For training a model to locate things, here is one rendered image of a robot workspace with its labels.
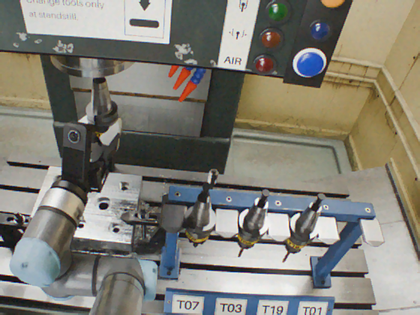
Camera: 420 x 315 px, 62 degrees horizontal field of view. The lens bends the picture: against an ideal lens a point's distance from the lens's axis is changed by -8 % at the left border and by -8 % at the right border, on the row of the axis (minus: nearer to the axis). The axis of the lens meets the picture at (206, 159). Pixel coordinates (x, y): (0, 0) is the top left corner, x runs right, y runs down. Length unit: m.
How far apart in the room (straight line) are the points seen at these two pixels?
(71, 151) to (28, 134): 1.28
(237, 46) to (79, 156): 0.36
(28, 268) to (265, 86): 1.37
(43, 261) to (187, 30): 0.39
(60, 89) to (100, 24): 0.99
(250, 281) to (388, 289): 0.50
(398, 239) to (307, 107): 0.77
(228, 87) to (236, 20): 0.89
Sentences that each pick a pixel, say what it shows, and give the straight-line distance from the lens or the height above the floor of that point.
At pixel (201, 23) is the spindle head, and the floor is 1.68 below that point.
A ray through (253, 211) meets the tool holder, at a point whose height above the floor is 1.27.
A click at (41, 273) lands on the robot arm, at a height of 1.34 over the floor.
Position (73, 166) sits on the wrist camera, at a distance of 0.66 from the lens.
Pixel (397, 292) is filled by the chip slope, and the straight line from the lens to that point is 1.36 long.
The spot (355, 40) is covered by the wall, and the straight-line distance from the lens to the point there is 1.67.
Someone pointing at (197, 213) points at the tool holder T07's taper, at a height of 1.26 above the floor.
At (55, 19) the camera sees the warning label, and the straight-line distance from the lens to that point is 0.42.
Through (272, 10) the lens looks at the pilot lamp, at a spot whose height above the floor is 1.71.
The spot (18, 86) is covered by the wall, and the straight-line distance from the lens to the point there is 1.96.
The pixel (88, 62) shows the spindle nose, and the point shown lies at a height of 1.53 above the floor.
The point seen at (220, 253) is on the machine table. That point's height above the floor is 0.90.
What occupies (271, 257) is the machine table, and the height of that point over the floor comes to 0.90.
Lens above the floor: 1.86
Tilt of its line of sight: 47 degrees down
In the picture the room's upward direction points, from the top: 10 degrees clockwise
